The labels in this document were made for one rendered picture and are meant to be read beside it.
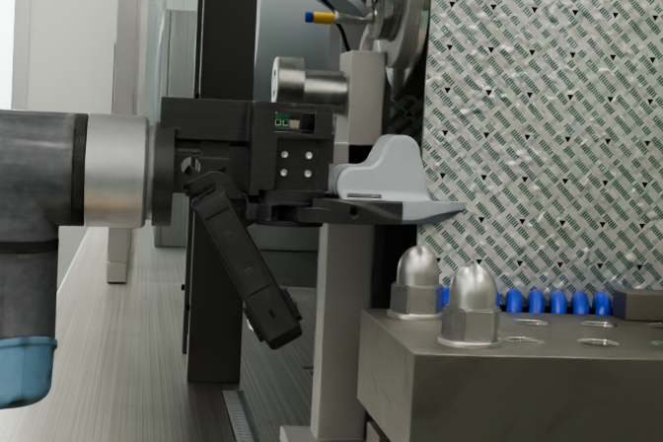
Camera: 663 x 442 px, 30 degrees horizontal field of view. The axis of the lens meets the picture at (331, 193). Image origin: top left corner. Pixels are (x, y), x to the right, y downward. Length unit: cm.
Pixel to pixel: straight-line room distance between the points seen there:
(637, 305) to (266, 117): 27
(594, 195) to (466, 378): 26
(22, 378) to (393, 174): 27
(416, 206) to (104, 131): 21
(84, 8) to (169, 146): 563
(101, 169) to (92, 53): 561
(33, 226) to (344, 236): 24
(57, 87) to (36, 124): 560
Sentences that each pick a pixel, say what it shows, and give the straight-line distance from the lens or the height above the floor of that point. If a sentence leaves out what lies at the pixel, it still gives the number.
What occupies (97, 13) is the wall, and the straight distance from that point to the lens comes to 642.
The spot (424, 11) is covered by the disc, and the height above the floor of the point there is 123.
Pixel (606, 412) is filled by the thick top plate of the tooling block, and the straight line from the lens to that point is 70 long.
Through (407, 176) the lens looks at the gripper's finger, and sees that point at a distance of 83.
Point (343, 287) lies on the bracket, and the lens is 93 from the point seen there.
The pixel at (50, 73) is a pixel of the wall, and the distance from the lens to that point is 641.
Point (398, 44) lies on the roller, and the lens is 89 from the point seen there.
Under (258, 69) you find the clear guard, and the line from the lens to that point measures 188.
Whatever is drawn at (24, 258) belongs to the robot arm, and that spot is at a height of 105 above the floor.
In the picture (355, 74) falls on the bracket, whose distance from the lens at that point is 92.
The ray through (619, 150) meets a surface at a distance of 89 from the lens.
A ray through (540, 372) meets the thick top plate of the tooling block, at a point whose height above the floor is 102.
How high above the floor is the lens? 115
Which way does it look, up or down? 3 degrees down
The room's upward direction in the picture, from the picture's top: 3 degrees clockwise
